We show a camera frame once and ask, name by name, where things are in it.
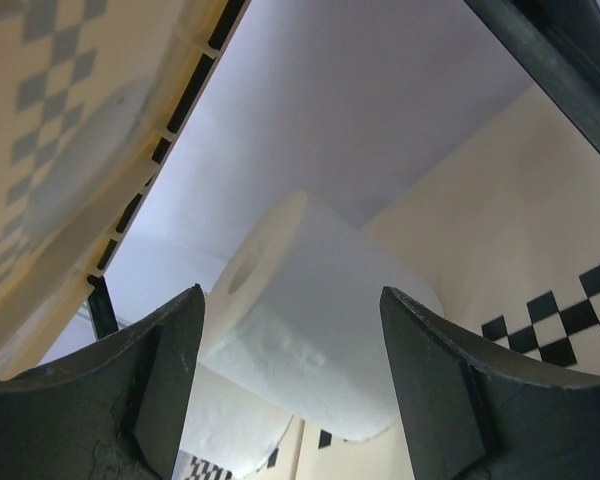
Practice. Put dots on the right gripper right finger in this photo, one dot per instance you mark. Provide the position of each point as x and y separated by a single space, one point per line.
472 409

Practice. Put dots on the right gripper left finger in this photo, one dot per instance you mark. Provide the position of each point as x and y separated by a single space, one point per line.
112 410

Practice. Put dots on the plain white paper towel roll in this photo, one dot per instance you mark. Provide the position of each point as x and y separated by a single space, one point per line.
229 426
294 318

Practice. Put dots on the cream three-tier shelf rack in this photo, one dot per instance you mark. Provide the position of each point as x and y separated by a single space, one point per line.
120 121

